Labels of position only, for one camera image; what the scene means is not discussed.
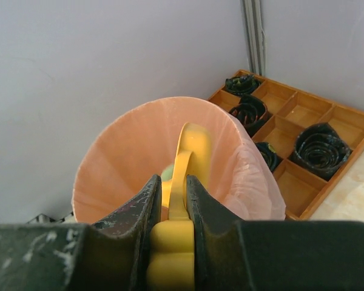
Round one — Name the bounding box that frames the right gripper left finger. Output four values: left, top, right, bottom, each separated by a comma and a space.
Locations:
0, 175, 161, 290

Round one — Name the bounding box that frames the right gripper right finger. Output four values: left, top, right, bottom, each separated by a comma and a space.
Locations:
187, 176, 364, 290

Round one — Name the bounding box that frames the yellow litter scoop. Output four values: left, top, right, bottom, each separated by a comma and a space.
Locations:
146, 122, 212, 290

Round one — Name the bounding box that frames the bin with pink bag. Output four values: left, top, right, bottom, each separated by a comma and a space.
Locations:
72, 96, 286, 224

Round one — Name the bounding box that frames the small black roll in tray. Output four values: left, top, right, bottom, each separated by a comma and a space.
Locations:
255, 142, 283, 173

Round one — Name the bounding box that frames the orange wooden tray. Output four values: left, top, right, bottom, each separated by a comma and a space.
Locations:
210, 75, 364, 220

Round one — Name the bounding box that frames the black object in tray corner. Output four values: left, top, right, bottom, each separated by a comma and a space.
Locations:
224, 75, 261, 97

